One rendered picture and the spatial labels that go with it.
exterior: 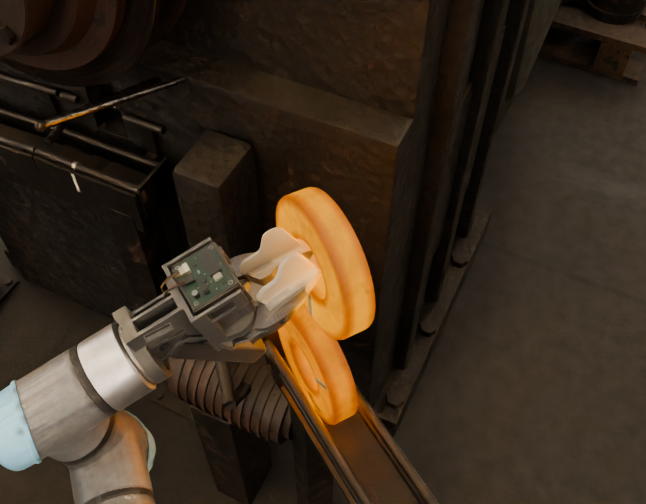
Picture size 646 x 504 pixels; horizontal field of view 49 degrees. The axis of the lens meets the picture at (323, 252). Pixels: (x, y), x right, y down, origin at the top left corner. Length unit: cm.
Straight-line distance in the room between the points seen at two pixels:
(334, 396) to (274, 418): 26
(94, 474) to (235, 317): 21
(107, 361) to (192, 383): 46
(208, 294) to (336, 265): 12
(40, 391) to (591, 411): 132
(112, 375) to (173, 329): 7
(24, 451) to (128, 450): 11
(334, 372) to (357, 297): 17
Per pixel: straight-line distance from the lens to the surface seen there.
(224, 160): 98
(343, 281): 65
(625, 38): 250
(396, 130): 91
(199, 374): 111
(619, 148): 232
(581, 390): 177
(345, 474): 84
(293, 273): 67
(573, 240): 202
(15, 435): 70
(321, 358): 81
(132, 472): 75
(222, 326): 68
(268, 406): 107
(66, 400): 68
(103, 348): 68
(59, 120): 94
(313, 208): 67
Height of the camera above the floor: 148
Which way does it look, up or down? 52 degrees down
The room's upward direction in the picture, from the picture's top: straight up
